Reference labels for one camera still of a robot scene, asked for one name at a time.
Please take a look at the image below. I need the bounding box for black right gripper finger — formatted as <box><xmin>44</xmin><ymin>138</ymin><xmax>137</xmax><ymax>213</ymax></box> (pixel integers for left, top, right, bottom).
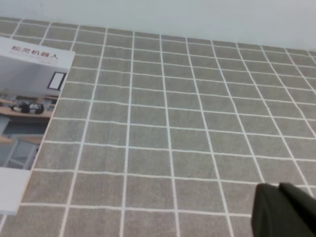
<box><xmin>251</xmin><ymin>183</ymin><xmax>316</xmax><ymax>237</ymax></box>

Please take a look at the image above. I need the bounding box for white robot brochure book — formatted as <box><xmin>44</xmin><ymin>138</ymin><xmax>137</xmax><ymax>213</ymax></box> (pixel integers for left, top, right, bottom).
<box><xmin>0</xmin><ymin>38</ymin><xmax>75</xmax><ymax>215</ymax></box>

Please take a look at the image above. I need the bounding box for grey checked tablecloth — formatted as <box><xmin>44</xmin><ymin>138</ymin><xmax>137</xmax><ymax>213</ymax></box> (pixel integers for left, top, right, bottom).
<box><xmin>0</xmin><ymin>17</ymin><xmax>316</xmax><ymax>237</ymax></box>

